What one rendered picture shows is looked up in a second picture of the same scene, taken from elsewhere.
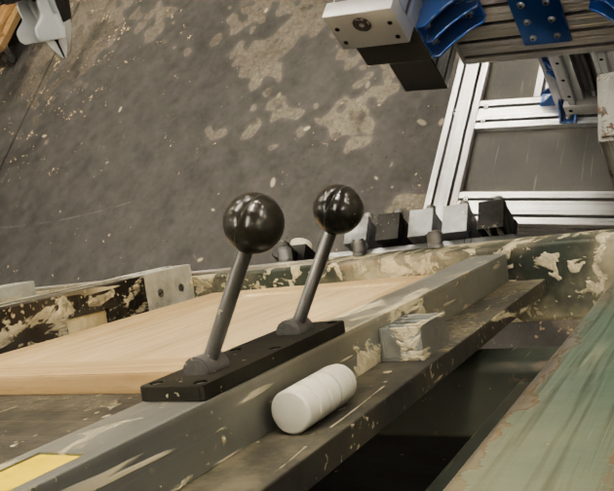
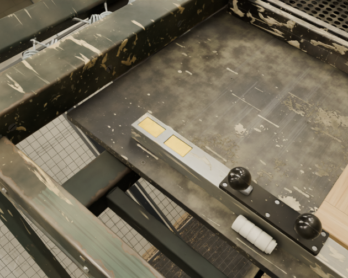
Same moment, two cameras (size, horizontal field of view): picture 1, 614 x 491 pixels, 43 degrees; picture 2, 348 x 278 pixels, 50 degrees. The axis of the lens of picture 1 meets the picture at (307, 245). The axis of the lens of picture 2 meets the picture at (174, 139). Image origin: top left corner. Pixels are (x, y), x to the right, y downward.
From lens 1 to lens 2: 70 cm
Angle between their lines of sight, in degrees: 91
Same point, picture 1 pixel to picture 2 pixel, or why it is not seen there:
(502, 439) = (105, 231)
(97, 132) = not seen: outside the picture
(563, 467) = (81, 232)
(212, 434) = (217, 193)
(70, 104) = not seen: outside the picture
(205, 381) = (226, 186)
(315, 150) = not seen: outside the picture
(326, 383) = (250, 235)
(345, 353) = (307, 257)
